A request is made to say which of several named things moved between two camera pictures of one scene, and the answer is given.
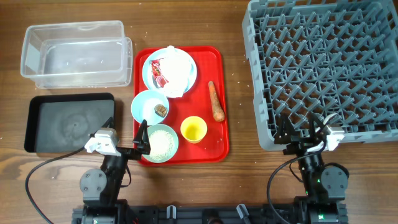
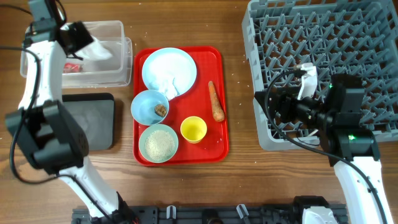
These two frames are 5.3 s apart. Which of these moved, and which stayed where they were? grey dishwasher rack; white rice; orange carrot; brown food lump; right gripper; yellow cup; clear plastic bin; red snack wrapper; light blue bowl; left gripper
Moved: right gripper; red snack wrapper; left gripper
Stayed: white rice; light blue bowl; yellow cup; orange carrot; grey dishwasher rack; brown food lump; clear plastic bin
